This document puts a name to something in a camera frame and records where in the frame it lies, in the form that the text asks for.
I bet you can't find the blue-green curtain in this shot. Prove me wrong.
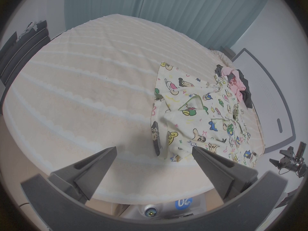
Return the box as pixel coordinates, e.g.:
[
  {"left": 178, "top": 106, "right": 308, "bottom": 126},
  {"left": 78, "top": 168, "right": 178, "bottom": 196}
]
[{"left": 64, "top": 0, "right": 273, "bottom": 50}]

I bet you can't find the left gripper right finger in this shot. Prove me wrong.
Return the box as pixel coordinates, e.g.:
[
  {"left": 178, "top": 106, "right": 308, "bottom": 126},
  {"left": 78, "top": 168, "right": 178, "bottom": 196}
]
[{"left": 192, "top": 146, "right": 258, "bottom": 204}]

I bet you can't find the dark grey garment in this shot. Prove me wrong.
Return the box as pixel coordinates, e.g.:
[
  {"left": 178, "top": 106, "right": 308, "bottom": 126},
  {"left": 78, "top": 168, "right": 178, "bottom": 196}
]
[{"left": 214, "top": 64, "right": 253, "bottom": 109}]

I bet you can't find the white printed pyjama top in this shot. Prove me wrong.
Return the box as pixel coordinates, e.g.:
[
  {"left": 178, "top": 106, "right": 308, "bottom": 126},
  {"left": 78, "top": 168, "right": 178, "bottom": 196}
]
[{"left": 150, "top": 62, "right": 266, "bottom": 169}]

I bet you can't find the bed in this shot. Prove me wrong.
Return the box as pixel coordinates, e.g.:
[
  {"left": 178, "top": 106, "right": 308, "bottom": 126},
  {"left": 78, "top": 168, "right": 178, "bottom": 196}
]
[{"left": 2, "top": 13, "right": 297, "bottom": 203}]

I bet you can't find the pink and grey garment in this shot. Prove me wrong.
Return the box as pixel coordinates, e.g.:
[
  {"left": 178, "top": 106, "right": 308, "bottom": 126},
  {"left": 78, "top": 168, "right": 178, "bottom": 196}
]
[{"left": 221, "top": 66, "right": 248, "bottom": 102}]

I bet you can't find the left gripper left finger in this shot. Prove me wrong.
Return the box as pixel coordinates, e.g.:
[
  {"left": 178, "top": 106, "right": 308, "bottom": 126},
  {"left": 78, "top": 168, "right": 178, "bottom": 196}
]
[{"left": 49, "top": 146, "right": 118, "bottom": 201}]

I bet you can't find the small heap of clothes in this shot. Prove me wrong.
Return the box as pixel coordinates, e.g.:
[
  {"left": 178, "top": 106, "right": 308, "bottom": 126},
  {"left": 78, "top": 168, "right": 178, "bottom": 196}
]
[{"left": 18, "top": 21, "right": 42, "bottom": 40}]

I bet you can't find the grey bedside table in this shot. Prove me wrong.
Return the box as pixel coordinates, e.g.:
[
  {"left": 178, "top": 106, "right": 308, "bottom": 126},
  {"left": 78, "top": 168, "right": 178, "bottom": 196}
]
[{"left": 208, "top": 45, "right": 237, "bottom": 57}]

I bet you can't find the dark grey chest of drawers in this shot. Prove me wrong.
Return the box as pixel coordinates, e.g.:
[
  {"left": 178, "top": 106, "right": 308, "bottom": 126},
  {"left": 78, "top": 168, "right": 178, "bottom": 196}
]
[{"left": 0, "top": 20, "right": 51, "bottom": 91}]

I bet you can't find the cream pillow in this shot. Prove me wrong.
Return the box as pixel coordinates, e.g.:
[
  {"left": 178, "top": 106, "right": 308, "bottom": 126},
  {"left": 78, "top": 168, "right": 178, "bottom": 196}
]
[{"left": 211, "top": 49, "right": 233, "bottom": 62}]

